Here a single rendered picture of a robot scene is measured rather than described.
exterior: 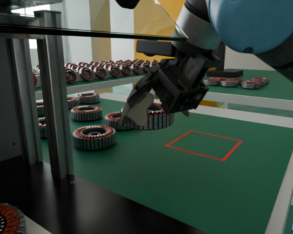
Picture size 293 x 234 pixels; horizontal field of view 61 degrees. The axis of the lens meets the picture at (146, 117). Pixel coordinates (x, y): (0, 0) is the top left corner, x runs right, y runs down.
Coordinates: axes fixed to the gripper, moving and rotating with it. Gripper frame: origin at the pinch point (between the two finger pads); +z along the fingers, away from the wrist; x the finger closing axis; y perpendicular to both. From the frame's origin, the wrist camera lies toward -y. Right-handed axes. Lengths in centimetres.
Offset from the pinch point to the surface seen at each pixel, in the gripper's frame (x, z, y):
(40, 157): -19.9, 12.3, -4.4
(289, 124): 57, 6, 10
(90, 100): 15, 42, -48
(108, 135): -2.9, 13.0, -6.5
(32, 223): -26.2, 0.3, 13.3
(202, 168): 7.9, 3.6, 13.8
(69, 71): 32, 77, -114
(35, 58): 142, 405, -595
